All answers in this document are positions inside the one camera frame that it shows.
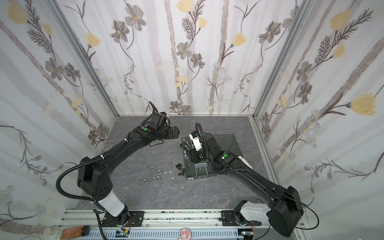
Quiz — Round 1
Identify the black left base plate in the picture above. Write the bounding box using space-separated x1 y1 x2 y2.
102 211 145 227

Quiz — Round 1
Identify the pink figurine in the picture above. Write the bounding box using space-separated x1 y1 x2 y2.
178 228 192 240

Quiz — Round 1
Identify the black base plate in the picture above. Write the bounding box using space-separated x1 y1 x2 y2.
220 210 262 227
102 211 145 227

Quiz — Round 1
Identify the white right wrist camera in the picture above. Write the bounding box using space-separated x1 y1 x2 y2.
189 132 203 152

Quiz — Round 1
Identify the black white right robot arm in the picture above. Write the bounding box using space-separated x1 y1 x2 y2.
186 123 308 238

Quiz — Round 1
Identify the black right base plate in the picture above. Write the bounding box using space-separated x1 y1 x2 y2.
220 210 262 227

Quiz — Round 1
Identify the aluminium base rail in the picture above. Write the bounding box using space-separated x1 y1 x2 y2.
51 209 284 240

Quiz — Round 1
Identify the clear plastic cup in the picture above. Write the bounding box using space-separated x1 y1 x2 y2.
102 144 112 153

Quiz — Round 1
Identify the green plastic organizer box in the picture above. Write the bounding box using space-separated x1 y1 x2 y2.
180 133 243 180

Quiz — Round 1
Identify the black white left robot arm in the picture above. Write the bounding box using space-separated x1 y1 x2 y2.
56 108 180 227

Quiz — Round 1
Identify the orange black tool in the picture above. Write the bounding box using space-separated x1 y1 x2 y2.
60 225 91 240

